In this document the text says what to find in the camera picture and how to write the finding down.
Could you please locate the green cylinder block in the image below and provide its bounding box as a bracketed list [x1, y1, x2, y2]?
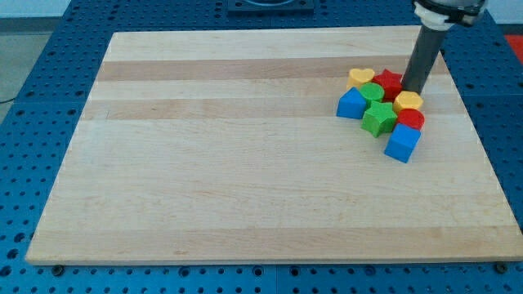
[359, 82, 385, 108]

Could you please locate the green star block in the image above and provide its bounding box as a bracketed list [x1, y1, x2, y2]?
[361, 101, 397, 138]

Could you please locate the wooden board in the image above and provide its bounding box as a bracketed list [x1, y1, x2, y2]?
[25, 26, 522, 265]

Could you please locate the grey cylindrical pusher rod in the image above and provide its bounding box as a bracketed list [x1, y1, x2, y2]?
[401, 25, 447, 94]

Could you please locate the blue cube block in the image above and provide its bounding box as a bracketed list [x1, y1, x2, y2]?
[384, 123, 421, 163]

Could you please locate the blue pentagon house block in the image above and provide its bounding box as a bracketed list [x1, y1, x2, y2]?
[336, 87, 367, 119]

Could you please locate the yellow hexagon block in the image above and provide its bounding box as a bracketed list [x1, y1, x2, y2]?
[392, 91, 423, 114]

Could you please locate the red cylinder block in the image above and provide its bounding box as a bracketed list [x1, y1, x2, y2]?
[396, 109, 425, 131]

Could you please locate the yellow heart block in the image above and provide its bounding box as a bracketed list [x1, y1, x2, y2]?
[346, 68, 375, 90]

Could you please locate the red star block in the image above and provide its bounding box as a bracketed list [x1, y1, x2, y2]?
[372, 69, 403, 103]

